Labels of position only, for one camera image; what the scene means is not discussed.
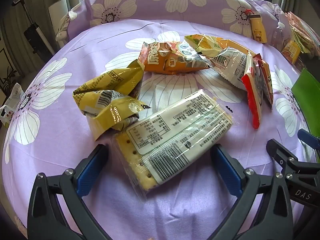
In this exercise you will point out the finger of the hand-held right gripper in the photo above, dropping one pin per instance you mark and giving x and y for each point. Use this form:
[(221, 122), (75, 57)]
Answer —
[(293, 165), (310, 138)]

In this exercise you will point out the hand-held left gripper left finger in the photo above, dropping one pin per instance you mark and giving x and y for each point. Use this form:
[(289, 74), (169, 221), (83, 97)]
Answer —
[(90, 171)]

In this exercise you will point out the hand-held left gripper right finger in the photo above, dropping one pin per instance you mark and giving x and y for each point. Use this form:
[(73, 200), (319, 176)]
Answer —
[(226, 171)]

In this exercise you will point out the green cardboard box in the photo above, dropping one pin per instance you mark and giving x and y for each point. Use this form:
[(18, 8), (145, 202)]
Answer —
[(307, 92)]

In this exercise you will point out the clear white cracker packet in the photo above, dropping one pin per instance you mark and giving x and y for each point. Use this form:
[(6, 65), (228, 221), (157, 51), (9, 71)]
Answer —
[(175, 135)]

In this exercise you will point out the white yellow corn snack bag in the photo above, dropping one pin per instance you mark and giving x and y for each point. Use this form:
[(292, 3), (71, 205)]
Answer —
[(230, 63)]

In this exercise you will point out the orange snack bag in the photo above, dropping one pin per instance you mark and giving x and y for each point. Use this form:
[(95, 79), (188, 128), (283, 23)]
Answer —
[(160, 60)]

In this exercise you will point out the purple floral bedsheet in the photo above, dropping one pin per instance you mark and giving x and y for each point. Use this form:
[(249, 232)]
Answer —
[(62, 155)]

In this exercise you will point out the yellow carton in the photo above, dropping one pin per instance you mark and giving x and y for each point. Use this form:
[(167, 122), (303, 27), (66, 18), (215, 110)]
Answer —
[(291, 51)]

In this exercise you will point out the white paper bag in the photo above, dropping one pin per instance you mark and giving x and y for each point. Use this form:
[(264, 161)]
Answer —
[(11, 105)]

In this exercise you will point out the clear plastic bottle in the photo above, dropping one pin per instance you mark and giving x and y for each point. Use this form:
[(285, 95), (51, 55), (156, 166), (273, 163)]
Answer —
[(278, 37)]

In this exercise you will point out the stack of folded cloths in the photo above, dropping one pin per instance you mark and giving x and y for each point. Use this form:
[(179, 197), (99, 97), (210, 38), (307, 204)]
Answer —
[(301, 32)]

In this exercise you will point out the yellow bear bottle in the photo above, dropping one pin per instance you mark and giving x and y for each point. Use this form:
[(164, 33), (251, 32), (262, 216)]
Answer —
[(257, 28)]

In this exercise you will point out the orange yellow snack packet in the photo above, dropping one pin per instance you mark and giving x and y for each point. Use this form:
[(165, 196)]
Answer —
[(232, 43)]

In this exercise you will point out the black vacuum cleaner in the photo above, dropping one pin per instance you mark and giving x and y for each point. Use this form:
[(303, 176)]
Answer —
[(37, 36)]

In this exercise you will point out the purple floral pillow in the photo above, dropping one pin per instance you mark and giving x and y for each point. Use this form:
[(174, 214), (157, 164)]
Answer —
[(197, 10)]

